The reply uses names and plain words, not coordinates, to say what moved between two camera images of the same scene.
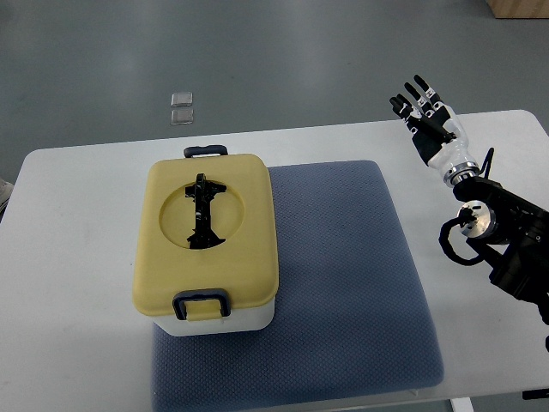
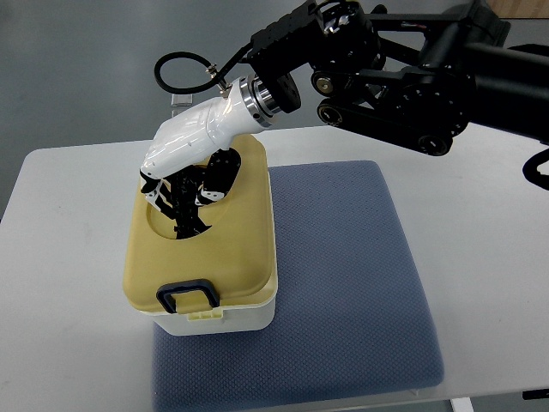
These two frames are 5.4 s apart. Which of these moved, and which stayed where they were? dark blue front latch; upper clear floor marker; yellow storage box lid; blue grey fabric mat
Moved: dark blue front latch; yellow storage box lid
Stayed: upper clear floor marker; blue grey fabric mat
